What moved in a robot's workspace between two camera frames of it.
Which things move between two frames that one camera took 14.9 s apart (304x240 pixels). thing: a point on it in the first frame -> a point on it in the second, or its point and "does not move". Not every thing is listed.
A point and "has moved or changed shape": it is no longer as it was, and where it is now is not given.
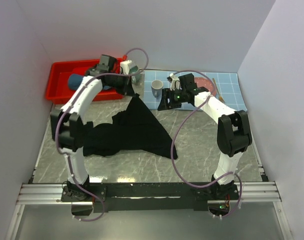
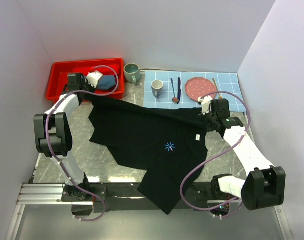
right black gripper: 167,94 -> 209,128
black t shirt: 135,129 has moved or changed shape
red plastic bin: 58,91 does not move
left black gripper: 127,89 -> 85,82
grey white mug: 157,86 does not move
